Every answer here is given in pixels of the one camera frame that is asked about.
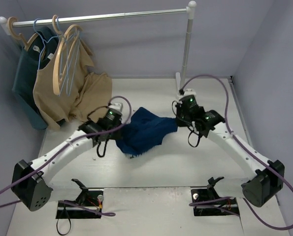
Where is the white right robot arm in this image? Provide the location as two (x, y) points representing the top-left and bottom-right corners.
(175, 89), (285, 207)

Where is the light blue wire hanger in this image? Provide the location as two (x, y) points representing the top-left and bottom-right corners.
(33, 18), (59, 70)
(55, 18), (83, 96)

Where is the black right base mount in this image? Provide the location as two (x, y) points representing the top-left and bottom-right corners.
(191, 177), (240, 217)

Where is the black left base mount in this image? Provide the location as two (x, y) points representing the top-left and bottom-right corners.
(56, 178), (104, 219)

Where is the blue Mickey Mouse t-shirt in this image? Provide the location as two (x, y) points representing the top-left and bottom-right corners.
(116, 107), (178, 158)

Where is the dark teal hanging shirt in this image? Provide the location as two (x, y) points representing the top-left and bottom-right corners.
(12, 38), (47, 130)

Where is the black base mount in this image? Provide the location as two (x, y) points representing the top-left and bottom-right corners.
(56, 178), (104, 219)
(191, 177), (240, 217)

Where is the silver clothes rack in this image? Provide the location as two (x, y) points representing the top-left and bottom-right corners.
(0, 0), (197, 96)

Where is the wooden hanger far left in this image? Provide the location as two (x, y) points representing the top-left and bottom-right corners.
(7, 16), (47, 59)

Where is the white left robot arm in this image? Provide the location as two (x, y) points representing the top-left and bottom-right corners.
(11, 103), (123, 211)

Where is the beige hanging shirt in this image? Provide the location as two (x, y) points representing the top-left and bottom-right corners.
(33, 41), (112, 131)

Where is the black looped strap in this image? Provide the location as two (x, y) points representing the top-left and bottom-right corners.
(57, 206), (72, 235)

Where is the wooden hanger with beige shirt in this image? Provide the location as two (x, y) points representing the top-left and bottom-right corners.
(51, 14), (84, 96)

